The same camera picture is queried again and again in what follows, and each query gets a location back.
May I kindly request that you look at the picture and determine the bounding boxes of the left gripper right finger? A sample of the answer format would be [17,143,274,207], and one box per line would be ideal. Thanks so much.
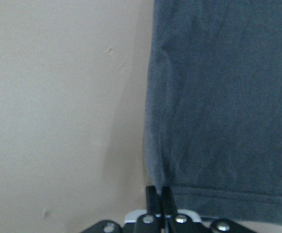
[161,186,178,216]

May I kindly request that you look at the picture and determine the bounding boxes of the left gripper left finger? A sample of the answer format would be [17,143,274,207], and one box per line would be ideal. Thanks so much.
[146,186,161,216]

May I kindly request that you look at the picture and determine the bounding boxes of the black graphic t-shirt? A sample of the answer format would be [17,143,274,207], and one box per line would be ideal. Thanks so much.
[145,0,282,225]

